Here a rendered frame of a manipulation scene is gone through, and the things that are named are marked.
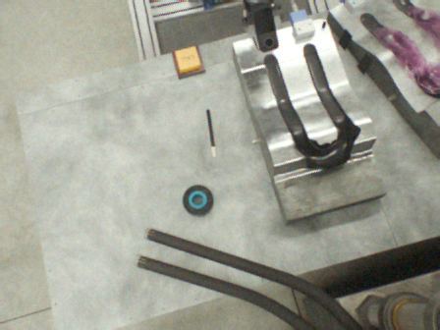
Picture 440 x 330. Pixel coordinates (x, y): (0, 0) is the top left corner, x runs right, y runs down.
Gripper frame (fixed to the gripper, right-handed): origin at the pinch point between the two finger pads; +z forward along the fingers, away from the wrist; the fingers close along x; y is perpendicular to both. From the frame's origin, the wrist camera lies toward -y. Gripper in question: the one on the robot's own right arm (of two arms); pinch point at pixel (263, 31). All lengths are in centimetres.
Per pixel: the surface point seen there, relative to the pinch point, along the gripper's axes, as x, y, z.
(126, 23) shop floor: 54, 63, 98
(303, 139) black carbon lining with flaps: -1.4, -30.0, -0.3
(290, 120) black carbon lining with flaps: 0.3, -24.0, 0.7
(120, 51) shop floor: 60, 49, 95
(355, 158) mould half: -12.6, -37.8, 4.8
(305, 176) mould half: 0.6, -38.7, 2.9
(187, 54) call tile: 21.6, 4.1, 8.5
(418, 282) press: -18, -72, 8
